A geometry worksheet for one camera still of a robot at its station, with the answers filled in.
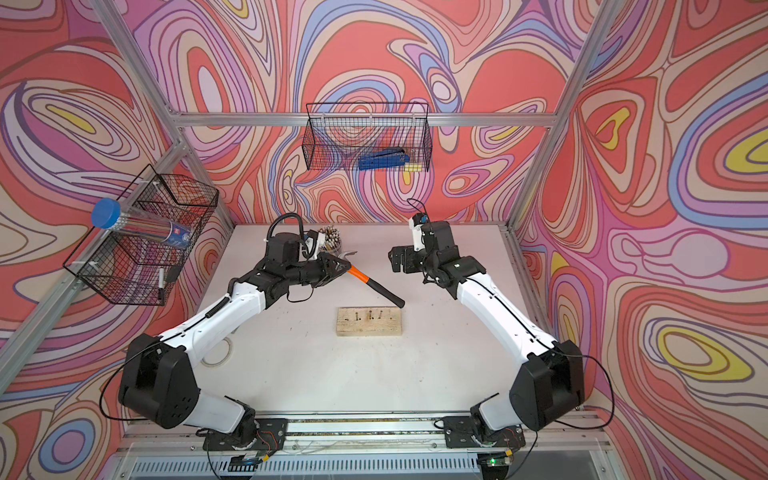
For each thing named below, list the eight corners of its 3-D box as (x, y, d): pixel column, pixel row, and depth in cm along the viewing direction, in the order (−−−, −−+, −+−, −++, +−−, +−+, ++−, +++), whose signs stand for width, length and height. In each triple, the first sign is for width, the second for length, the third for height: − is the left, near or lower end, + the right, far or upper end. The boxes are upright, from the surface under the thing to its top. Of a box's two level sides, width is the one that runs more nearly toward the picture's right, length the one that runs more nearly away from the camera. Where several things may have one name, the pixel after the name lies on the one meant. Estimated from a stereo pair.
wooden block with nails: (336, 335, 92) (334, 329, 89) (339, 312, 97) (337, 305, 94) (402, 335, 92) (402, 329, 89) (401, 312, 97) (401, 305, 94)
